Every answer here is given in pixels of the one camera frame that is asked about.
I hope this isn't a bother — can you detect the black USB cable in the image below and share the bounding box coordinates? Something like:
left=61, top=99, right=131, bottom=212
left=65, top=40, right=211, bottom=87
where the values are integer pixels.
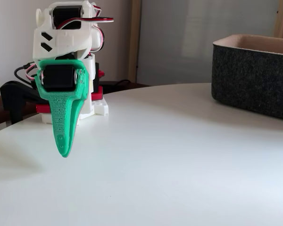
left=13, top=63, right=40, bottom=89

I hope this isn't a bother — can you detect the black and red table clamp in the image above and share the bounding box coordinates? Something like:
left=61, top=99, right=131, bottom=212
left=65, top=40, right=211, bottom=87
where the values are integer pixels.
left=92, top=62, right=106, bottom=101
left=0, top=81, right=54, bottom=125

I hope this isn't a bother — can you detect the thin black cable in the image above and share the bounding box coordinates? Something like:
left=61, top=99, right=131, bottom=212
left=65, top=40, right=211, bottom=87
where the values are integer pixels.
left=101, top=79, right=133, bottom=88

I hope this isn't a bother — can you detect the dark grey fabric speaker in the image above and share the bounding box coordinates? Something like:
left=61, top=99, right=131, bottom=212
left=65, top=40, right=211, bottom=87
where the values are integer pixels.
left=211, top=34, right=283, bottom=122

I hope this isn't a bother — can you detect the grey panel with wooden frame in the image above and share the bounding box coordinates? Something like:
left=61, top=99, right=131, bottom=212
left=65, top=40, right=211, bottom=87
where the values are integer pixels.
left=128, top=0, right=283, bottom=86

